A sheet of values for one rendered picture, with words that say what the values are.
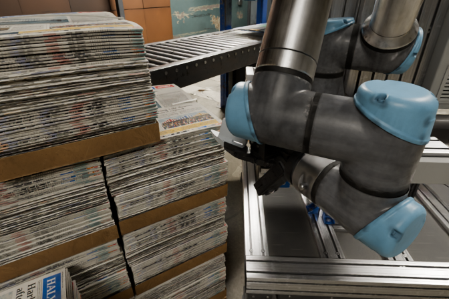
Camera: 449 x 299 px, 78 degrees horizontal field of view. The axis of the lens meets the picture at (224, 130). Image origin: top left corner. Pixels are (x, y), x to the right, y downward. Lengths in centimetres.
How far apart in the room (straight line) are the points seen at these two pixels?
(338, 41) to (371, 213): 51
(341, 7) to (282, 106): 73
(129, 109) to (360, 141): 39
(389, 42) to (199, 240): 70
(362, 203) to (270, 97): 16
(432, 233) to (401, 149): 120
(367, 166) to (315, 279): 83
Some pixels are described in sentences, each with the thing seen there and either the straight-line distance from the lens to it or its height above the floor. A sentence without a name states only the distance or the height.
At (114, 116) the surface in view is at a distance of 54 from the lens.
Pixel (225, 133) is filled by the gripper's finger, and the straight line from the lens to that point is 52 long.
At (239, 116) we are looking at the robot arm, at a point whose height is 98.
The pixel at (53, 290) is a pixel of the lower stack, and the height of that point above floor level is 60.
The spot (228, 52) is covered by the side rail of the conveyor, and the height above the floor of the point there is 79.
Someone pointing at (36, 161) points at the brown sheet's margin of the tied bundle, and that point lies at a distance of 57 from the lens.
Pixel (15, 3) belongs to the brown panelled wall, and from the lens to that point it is 431.
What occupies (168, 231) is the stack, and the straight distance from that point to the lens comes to 78.
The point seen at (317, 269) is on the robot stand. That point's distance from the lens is 115.
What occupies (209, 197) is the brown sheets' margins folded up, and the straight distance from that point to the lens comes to 76.
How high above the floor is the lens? 112
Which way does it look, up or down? 28 degrees down
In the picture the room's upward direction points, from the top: straight up
